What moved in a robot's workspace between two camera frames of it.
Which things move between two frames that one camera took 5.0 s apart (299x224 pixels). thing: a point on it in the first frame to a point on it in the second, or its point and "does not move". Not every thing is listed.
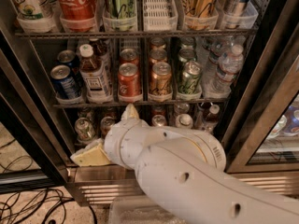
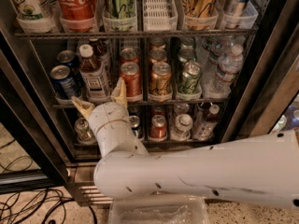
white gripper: (114, 141) to (107, 115)
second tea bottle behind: (101, 50) does not move
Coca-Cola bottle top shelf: (77, 3) does not move
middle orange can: (158, 55) does not move
